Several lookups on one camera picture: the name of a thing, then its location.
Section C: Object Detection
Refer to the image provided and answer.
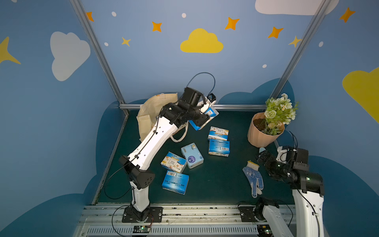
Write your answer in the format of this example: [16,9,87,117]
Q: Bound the tissue pack cream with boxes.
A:
[208,126,229,141]
[161,152,187,173]

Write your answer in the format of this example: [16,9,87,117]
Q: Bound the blue dotted work glove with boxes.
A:
[242,161,264,198]

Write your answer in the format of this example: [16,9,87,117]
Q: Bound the beige canvas tote bag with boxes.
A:
[137,93,178,142]

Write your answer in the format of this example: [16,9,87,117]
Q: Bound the potted green white flowers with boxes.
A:
[247,93,299,148]

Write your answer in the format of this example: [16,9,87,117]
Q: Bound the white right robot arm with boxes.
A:
[256,146,325,237]

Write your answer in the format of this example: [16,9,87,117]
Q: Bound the tissue pack cream top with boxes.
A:
[208,126,229,141]

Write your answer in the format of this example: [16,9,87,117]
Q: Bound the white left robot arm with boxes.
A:
[119,87,216,222]

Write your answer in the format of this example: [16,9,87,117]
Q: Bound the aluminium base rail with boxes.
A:
[72,203,329,237]

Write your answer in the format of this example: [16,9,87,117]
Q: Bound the light blue tissue pack purple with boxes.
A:
[181,143,204,169]

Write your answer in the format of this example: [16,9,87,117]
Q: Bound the blue tissue pack barcode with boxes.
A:
[208,139,231,157]

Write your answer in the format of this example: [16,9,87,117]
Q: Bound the tissue pack cream front left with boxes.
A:
[161,152,187,173]

